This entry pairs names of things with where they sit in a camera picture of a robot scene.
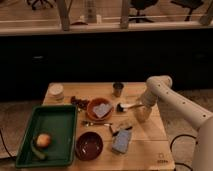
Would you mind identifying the dark grapes bunch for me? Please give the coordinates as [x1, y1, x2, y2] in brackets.
[70, 96, 89, 110]

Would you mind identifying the green plastic tray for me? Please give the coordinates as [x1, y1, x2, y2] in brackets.
[15, 105, 77, 168]

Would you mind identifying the black cable right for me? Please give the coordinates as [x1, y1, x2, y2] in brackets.
[169, 133, 198, 171]

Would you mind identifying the metal fork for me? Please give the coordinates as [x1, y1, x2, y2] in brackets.
[81, 121, 112, 127]

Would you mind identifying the black chair base left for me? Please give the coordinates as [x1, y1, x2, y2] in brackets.
[26, 0, 53, 11]

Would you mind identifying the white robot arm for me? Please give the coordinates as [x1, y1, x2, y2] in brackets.
[140, 75, 213, 171]

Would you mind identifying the blue sponge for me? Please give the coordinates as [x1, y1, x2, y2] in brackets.
[112, 130, 131, 154]

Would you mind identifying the purple bowl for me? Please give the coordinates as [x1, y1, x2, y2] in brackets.
[75, 132, 103, 161]

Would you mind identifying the black cable left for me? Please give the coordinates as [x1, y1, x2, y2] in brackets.
[0, 129, 17, 162]

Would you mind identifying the red yellow apple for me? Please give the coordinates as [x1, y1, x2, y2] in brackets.
[36, 134, 51, 148]

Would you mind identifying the black office chair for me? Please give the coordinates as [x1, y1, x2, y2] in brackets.
[129, 0, 158, 23]

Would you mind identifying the black chair far right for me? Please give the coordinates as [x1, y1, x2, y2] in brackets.
[171, 0, 204, 21]

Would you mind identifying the wooden post middle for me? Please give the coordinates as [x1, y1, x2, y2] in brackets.
[120, 0, 130, 29]

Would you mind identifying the white round container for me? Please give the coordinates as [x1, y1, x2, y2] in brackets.
[49, 84, 64, 100]

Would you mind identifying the orange bowl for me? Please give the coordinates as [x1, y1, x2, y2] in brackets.
[86, 98, 114, 121]

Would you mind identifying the metal cup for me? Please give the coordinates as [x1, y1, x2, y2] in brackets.
[113, 82, 124, 97]

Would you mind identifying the green cucumber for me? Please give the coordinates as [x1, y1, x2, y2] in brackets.
[30, 141, 47, 160]

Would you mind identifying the black cable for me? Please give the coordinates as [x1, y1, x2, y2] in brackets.
[0, 129, 17, 162]
[169, 133, 198, 171]

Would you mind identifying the wooden post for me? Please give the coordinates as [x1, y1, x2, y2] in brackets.
[120, 0, 130, 29]
[56, 0, 70, 31]

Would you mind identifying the wooden post left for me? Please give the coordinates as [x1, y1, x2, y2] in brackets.
[56, 0, 70, 31]

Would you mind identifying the grey cloth in bowl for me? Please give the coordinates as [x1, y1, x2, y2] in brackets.
[93, 103, 112, 118]

